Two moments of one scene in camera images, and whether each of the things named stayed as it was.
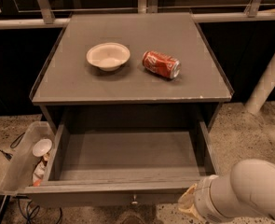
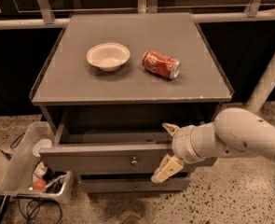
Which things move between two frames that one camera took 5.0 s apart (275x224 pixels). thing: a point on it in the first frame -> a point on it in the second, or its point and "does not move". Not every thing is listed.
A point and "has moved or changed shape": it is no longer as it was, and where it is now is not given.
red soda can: x=161 y=65 does not move
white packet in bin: x=38 y=172 does not move
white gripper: x=203 y=198 -> x=181 y=144
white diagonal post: x=269 y=78 does not move
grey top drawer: x=123 y=163 has moved or changed shape
